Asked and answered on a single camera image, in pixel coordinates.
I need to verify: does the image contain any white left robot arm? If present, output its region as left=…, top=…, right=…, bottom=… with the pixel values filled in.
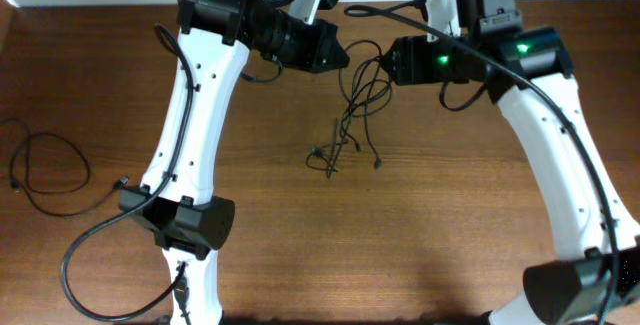
left=119, top=0, right=349, bottom=324

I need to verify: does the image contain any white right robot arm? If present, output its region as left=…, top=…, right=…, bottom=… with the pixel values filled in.
left=383, top=0, right=639, bottom=324

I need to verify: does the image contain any black USB cable bundle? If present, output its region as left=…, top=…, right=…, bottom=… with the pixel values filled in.
left=305, top=39, right=395, bottom=180

